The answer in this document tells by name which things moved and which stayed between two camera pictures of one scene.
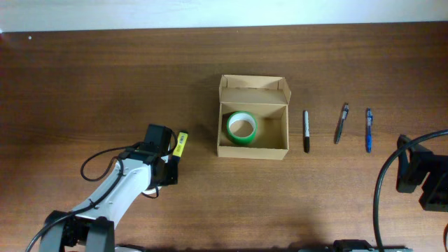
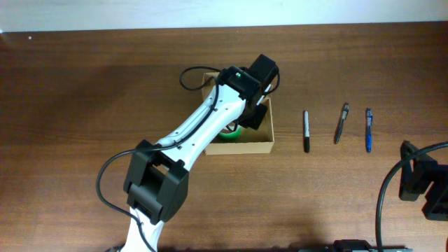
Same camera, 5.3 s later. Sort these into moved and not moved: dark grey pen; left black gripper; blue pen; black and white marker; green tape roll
Moved: left black gripper; green tape roll
Not moved: blue pen; dark grey pen; black and white marker
